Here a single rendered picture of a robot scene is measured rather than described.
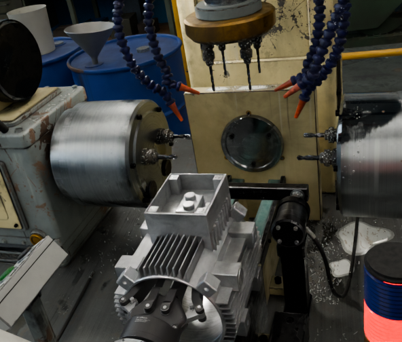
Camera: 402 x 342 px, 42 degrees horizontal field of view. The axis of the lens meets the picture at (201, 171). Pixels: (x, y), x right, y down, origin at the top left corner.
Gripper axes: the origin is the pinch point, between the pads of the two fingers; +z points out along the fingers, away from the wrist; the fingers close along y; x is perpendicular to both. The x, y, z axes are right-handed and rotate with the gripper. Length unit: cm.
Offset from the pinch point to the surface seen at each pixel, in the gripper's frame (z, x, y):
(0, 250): 18, 26, 61
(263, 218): 27.1, 18.8, -4.9
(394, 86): 321, 146, -39
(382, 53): 239, 81, -29
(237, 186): 23.4, 7.1, -1.8
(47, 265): -6.3, 0.7, 22.8
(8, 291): -14.2, -2.0, 24.0
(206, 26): 34.0, -22.1, 2.2
